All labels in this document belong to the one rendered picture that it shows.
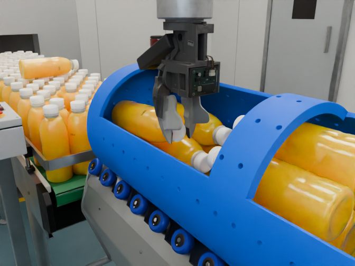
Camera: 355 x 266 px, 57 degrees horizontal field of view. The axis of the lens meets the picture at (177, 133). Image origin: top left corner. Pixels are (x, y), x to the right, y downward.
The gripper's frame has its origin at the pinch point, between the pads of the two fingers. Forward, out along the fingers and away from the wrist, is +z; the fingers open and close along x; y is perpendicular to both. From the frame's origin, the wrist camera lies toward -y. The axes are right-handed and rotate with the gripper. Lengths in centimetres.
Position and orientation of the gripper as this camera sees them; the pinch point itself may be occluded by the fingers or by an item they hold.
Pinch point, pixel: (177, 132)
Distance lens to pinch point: 61.3
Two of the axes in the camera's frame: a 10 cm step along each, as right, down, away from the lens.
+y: 6.0, 2.7, -7.5
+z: 0.0, 9.4, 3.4
